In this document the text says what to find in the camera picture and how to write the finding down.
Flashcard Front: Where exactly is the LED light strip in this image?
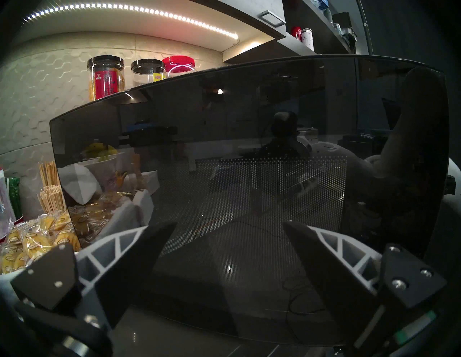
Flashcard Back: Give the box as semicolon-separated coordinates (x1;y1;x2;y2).
25;3;239;40

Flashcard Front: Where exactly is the white box of packaged cakes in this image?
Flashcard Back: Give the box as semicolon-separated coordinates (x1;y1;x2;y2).
0;211;155;285

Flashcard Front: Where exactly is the wooden stir sticks bundle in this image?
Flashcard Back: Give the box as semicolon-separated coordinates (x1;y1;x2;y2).
37;161;67;213

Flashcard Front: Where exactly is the snack jar yellow label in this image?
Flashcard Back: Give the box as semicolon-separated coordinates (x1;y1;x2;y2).
131;59;166;87

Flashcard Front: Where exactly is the black glass microwave door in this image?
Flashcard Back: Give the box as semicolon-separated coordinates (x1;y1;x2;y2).
50;54;451;346

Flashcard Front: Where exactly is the snack jar red label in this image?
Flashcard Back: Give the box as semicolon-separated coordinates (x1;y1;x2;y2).
87;55;125;101

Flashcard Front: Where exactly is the large clear jar red lid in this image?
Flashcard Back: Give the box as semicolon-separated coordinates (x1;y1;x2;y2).
162;55;197;78

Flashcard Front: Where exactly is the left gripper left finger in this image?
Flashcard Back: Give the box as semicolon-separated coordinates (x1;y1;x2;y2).
10;220;178;330

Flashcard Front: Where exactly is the dark open wall shelf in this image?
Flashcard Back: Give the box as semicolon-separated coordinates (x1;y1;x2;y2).
281;0;361;55

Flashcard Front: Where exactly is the dark upper wall cabinet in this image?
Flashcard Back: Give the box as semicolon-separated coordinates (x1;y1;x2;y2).
194;0;317;65

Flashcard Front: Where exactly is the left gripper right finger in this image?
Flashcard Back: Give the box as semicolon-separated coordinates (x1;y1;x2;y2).
283;220;447;353

